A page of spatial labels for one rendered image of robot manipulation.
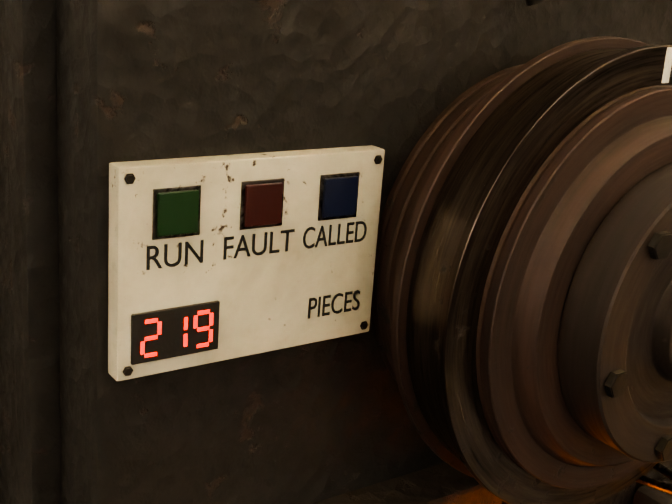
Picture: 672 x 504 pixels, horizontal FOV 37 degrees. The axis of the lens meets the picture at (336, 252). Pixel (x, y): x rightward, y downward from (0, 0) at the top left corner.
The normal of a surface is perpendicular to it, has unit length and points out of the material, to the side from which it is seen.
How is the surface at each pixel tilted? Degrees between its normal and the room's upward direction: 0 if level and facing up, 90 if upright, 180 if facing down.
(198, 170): 90
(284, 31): 90
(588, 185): 50
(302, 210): 90
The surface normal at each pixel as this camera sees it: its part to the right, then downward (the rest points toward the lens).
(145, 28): 0.57, 0.28
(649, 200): -0.42, -0.71
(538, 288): -0.44, 0.04
